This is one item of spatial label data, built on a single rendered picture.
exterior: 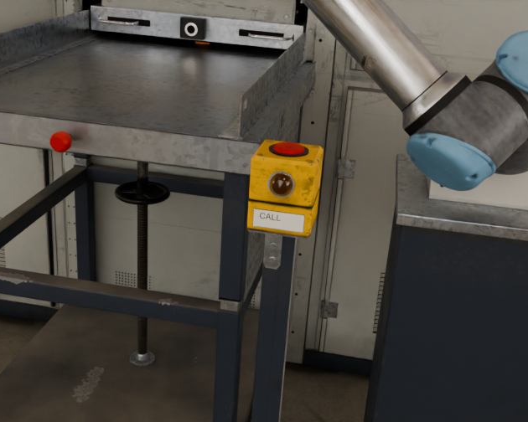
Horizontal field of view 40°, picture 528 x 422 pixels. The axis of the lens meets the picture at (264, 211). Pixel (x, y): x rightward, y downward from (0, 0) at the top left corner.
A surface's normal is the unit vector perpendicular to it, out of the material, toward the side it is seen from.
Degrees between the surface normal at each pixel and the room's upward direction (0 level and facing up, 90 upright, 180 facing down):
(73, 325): 0
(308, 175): 90
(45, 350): 0
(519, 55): 39
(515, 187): 45
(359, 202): 90
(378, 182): 90
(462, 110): 62
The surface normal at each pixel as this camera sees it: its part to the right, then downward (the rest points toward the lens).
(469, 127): 0.00, -0.14
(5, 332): 0.07, -0.92
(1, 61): 0.98, 0.14
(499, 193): -0.07, -0.39
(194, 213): -0.19, 0.36
